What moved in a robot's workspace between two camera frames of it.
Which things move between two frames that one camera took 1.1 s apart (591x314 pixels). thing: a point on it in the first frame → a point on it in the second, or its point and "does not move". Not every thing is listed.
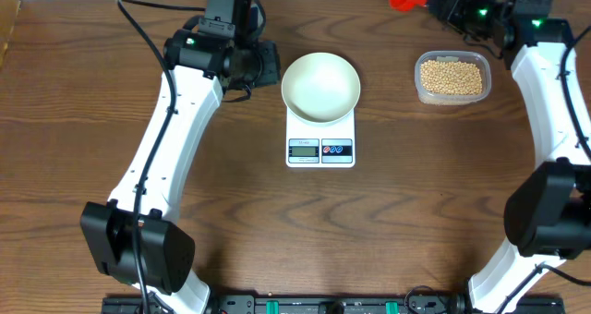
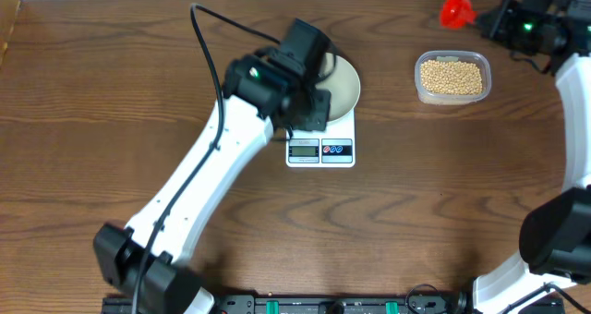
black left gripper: [267, 68] → [314, 121]
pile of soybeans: [451, 78] does not move
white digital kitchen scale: [313, 145] does not move
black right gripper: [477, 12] → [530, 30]
